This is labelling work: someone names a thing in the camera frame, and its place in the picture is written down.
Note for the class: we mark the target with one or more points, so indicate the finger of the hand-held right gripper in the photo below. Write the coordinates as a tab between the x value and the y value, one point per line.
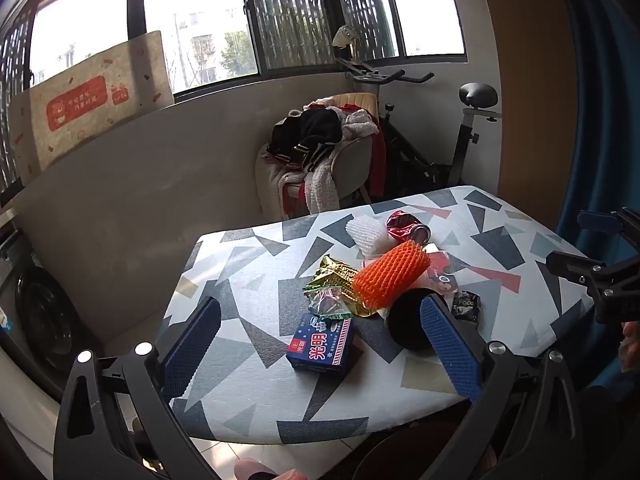
600	272
600	220

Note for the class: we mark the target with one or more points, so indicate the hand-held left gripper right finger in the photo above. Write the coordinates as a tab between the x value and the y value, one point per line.
447	342

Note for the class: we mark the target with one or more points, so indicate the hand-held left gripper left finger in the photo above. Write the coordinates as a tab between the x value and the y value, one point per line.
192	342

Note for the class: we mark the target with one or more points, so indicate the small black packet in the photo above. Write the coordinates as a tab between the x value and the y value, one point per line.
466	306

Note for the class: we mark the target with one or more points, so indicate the black glove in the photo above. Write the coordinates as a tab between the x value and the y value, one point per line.
407	320

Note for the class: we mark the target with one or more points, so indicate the orange foam fruit net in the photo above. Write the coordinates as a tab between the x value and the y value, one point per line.
390	275

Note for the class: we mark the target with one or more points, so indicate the green snack wrapper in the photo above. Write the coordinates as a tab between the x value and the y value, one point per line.
327	302

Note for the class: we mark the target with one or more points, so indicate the blue printed carton box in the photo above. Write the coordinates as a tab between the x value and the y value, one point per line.
320	345

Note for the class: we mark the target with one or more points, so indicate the person's right hand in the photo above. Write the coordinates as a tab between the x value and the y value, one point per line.
631	345

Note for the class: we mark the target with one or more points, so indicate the red cigarette pack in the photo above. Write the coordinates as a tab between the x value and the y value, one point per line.
442	272

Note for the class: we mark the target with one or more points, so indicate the blue curtain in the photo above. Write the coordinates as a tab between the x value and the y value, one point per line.
610	110

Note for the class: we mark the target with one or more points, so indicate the crushed red drink can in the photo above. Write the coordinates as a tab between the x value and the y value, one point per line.
407	227

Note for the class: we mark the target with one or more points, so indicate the gold foil wrapper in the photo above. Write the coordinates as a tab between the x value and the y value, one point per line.
337	271

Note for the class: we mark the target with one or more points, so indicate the white foam fruit net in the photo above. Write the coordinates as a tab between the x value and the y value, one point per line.
367	235

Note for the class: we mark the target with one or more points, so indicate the pink slipper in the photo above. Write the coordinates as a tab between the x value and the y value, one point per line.
260	470

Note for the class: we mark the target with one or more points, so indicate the washing machine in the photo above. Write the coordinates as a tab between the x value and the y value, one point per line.
45	310

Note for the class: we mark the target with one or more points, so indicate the black exercise bike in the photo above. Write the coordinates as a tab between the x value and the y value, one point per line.
465	135

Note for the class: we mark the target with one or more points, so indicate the red garment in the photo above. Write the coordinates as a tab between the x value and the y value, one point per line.
380	160

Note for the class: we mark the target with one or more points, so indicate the white fluffy blanket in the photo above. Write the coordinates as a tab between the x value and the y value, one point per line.
320	185

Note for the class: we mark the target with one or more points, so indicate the beige chair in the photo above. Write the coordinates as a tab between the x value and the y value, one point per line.
352	160

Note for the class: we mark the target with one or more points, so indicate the black garment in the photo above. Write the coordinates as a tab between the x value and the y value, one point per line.
310	132

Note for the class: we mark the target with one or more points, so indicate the cardboard box with red print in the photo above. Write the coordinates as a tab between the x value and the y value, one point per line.
100	105

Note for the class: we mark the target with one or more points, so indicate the window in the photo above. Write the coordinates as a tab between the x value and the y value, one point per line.
200	20

